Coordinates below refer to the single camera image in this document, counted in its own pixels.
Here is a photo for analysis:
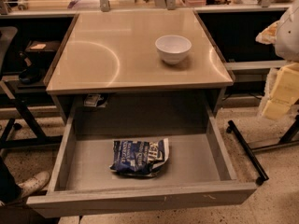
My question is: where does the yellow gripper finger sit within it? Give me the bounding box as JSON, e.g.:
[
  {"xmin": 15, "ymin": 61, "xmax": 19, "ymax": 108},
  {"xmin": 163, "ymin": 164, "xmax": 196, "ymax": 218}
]
[{"xmin": 261, "ymin": 63, "xmax": 299, "ymax": 119}]

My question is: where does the blue chip bag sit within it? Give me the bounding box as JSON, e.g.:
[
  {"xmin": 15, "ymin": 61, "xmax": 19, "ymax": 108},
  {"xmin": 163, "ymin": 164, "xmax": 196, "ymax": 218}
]
[{"xmin": 110, "ymin": 138, "xmax": 169, "ymax": 177}]

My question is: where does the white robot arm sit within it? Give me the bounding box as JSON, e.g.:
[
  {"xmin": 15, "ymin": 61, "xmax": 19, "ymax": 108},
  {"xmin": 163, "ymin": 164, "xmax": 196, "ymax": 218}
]
[{"xmin": 255, "ymin": 0, "xmax": 299, "ymax": 119}]

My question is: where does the grey open drawer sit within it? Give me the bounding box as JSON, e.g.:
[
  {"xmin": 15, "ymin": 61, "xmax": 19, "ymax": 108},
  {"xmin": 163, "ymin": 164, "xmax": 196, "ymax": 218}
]
[{"xmin": 27, "ymin": 97, "xmax": 257, "ymax": 217}]

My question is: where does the grey cabinet with counter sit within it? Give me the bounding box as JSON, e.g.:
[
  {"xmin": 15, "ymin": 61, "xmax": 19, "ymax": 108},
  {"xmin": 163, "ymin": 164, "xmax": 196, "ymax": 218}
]
[{"xmin": 47, "ymin": 8, "xmax": 234, "ymax": 119}]

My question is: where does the paper label under counter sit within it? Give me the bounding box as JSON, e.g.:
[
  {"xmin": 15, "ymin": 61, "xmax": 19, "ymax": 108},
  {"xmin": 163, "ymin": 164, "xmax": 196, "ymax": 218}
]
[{"xmin": 84, "ymin": 94, "xmax": 102, "ymax": 107}]

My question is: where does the black table leg bar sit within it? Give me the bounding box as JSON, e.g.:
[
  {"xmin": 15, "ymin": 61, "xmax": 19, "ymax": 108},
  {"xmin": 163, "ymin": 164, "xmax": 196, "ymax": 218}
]
[{"xmin": 226, "ymin": 120, "xmax": 269, "ymax": 186}]

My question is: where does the white ceramic bowl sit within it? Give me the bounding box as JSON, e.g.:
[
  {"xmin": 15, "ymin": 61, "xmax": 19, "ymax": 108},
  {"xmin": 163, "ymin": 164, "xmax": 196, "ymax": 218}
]
[{"xmin": 155, "ymin": 35, "xmax": 192, "ymax": 64}]

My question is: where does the black box on shelf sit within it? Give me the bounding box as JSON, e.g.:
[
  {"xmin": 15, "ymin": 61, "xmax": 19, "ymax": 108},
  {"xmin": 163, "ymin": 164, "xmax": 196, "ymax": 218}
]
[{"xmin": 25, "ymin": 40, "xmax": 61, "ymax": 53}]

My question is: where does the white shoe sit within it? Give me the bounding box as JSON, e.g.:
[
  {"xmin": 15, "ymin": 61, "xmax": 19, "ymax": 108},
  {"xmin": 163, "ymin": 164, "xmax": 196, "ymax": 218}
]
[{"xmin": 18, "ymin": 171, "xmax": 50, "ymax": 199}]

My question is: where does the grey office chair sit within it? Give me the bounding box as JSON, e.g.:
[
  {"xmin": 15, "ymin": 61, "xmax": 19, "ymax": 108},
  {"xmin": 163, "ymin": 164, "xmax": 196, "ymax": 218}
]
[{"xmin": 0, "ymin": 26, "xmax": 18, "ymax": 75}]

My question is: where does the black desk frame left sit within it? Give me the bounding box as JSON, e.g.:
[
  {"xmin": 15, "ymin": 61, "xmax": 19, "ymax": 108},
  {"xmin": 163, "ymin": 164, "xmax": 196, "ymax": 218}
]
[{"xmin": 0, "ymin": 79, "xmax": 64, "ymax": 151}]

